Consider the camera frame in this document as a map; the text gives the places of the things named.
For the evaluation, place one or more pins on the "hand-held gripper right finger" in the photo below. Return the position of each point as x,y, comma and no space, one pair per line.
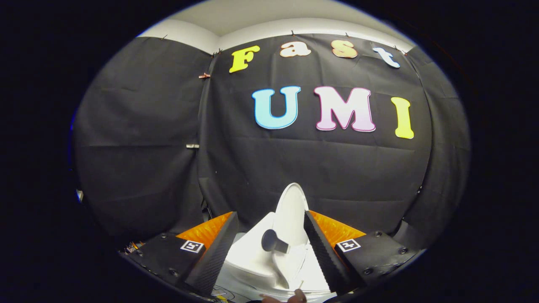
324,256

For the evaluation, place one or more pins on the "grey round lid tab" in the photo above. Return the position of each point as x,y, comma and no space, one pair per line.
270,240

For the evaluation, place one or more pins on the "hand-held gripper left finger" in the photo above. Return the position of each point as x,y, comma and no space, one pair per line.
217,252

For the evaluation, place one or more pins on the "black backdrop cloth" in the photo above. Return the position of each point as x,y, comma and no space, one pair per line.
303,168

